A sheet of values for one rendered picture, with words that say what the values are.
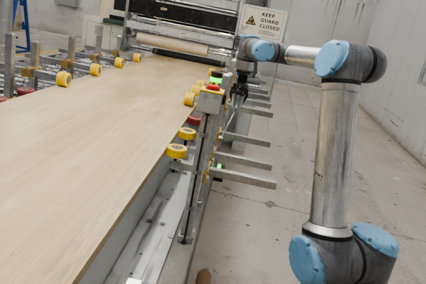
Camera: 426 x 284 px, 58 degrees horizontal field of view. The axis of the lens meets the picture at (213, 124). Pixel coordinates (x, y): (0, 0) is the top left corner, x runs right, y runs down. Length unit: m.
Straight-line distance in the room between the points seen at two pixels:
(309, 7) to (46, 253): 9.97
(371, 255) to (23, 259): 0.95
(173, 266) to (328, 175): 0.53
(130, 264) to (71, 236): 0.43
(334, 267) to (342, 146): 0.35
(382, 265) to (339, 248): 0.18
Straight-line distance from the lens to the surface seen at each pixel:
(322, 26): 10.55
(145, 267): 1.33
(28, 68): 2.33
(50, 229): 0.97
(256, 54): 1.67
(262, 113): 2.22
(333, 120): 1.17
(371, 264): 1.31
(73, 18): 11.87
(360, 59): 1.21
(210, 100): 1.12
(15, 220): 1.01
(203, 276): 2.23
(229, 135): 2.00
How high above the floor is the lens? 1.43
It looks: 16 degrees down
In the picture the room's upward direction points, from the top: 11 degrees clockwise
